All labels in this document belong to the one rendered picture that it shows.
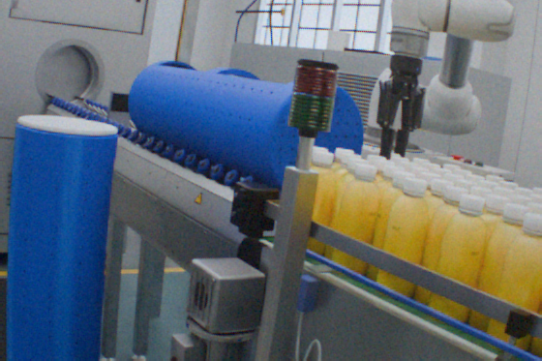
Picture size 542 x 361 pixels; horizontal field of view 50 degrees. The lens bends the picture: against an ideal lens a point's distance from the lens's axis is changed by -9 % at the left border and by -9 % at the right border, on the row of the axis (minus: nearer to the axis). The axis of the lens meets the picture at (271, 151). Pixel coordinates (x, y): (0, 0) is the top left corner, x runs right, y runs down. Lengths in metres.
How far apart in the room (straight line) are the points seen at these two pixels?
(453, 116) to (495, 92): 1.33
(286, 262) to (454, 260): 0.25
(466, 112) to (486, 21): 0.83
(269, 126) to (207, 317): 0.46
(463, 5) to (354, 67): 2.37
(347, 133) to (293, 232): 0.64
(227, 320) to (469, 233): 0.50
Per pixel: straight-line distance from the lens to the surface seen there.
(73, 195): 1.59
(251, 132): 1.46
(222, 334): 1.22
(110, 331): 2.55
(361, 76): 3.67
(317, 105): 0.90
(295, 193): 0.92
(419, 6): 1.39
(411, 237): 1.03
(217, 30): 7.34
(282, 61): 4.27
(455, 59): 2.10
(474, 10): 1.40
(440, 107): 2.17
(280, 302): 0.97
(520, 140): 4.43
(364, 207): 1.11
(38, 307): 1.69
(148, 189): 1.97
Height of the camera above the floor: 1.23
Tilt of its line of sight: 7 degrees down
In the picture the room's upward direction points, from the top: 8 degrees clockwise
